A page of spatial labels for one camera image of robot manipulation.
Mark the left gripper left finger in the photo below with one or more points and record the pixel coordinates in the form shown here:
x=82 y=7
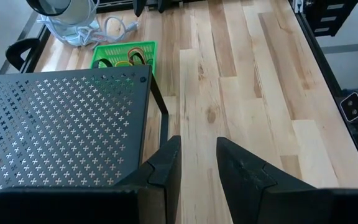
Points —
x=104 y=208

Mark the black perforated metal shelf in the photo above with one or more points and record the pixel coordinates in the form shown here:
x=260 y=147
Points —
x=57 y=118

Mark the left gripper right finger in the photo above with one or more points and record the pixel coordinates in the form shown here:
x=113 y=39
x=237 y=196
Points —
x=275 y=205

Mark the green plastic basket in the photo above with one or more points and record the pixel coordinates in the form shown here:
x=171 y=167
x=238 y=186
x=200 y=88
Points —
x=113 y=51

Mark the black frame clamp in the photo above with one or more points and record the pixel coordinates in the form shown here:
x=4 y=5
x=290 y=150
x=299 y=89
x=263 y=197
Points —
x=11 y=54

